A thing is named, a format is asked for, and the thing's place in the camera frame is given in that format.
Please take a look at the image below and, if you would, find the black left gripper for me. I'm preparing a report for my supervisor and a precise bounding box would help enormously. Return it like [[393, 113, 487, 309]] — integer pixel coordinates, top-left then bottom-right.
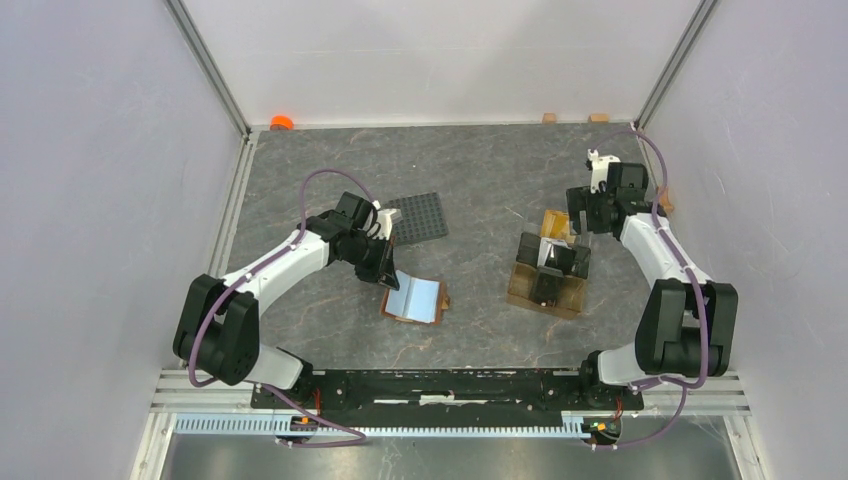
[[341, 233, 399, 291]]

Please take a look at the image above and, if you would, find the brown leather card holder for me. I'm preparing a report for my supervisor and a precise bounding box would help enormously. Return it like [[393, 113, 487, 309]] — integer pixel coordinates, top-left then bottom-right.
[[380, 270, 451, 325]]

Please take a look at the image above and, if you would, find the dark grey studded baseplate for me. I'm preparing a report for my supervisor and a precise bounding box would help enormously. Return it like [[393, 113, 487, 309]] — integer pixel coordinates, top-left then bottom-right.
[[386, 192, 449, 246]]

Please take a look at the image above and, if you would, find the orange round cap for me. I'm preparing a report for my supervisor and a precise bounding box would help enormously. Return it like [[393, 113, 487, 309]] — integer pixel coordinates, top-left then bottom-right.
[[269, 115, 294, 131]]

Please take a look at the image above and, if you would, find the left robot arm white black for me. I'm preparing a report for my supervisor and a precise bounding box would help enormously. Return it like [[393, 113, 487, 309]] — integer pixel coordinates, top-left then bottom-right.
[[172, 192, 402, 408]]

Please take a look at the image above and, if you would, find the gold credit card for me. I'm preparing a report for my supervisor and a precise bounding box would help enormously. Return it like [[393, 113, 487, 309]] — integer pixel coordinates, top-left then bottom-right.
[[539, 209, 576, 244]]

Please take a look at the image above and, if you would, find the black credit card stack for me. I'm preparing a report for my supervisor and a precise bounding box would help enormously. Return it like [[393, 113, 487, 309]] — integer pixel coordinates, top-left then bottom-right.
[[516, 231, 541, 268]]

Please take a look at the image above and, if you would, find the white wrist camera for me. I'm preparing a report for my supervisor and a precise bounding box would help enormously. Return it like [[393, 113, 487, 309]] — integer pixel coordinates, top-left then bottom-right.
[[586, 149, 621, 194], [367, 200, 403, 241]]

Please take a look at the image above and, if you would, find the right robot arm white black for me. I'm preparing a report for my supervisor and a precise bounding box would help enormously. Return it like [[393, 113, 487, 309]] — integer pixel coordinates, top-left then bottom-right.
[[566, 152, 739, 408]]

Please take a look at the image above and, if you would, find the white slotted cable duct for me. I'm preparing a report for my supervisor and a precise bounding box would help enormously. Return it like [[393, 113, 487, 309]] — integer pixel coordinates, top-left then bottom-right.
[[173, 413, 590, 440]]

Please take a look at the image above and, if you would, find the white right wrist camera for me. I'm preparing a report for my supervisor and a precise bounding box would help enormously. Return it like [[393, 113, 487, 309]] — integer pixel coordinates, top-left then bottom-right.
[[586, 149, 621, 194]]

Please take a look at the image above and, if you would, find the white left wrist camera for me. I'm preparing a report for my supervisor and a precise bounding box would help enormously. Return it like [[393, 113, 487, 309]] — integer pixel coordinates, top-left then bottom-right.
[[367, 200, 403, 241]]

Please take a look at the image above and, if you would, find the curved wooden piece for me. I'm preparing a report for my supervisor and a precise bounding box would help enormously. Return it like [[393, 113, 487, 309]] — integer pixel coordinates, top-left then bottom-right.
[[657, 187, 675, 216]]

